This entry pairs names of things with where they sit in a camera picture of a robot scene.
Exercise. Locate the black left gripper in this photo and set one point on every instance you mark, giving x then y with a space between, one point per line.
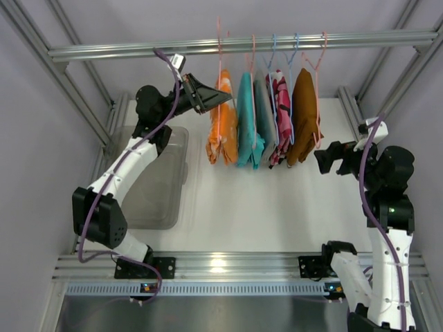
193 94

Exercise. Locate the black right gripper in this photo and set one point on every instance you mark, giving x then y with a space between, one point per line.
341 160

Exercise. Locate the pink hanger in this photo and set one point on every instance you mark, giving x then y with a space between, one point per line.
317 135
250 63
223 122

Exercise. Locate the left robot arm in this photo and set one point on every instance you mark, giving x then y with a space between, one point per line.
97 216

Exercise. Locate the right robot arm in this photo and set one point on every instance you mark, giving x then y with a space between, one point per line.
380 302

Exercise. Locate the pink hanger under mustard trousers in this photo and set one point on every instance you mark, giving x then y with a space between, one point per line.
317 135

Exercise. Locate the pink hanger under teal trousers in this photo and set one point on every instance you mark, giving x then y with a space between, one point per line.
250 63

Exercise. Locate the clear plastic bin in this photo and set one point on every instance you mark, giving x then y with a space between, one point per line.
152 201

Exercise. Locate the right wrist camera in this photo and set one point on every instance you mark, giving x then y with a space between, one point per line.
368 126

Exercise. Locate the slotted cable duct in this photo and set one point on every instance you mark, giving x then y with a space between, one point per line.
199 288

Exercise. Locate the aluminium hanging rail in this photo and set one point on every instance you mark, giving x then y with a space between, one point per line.
387 38

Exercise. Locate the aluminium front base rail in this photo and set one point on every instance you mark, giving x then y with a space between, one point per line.
196 266

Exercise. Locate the aluminium frame left post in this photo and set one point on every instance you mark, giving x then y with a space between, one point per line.
21 21

